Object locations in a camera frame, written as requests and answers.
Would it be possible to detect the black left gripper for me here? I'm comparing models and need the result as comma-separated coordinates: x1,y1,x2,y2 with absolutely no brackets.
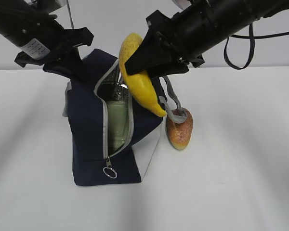
14,16,93,83

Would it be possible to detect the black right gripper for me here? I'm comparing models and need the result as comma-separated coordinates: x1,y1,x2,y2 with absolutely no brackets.
125,4,205,78

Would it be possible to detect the yellow banana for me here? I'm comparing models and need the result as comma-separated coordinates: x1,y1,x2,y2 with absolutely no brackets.
118,33,167,117

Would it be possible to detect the green lidded food container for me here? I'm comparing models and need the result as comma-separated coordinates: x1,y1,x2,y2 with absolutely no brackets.
107,101,129,155

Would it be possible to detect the brown bread roll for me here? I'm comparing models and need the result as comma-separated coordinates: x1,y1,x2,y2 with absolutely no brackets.
166,108,193,150

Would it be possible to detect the navy blue lunch bag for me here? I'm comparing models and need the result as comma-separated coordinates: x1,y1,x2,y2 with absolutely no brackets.
63,49,162,186

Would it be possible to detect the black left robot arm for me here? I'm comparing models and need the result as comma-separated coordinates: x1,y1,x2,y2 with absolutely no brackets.
0,0,94,82

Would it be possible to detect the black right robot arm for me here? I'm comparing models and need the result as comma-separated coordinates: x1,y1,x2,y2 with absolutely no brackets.
125,0,289,78

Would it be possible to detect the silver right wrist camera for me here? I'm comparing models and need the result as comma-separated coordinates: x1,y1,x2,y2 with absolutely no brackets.
172,0,191,10

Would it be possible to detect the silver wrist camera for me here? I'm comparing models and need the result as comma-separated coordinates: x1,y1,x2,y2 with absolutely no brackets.
172,0,191,10
28,0,67,13

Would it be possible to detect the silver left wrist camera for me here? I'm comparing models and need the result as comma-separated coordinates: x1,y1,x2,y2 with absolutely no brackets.
28,0,67,13

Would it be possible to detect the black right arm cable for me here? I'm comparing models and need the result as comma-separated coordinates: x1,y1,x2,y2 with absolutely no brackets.
223,24,289,70

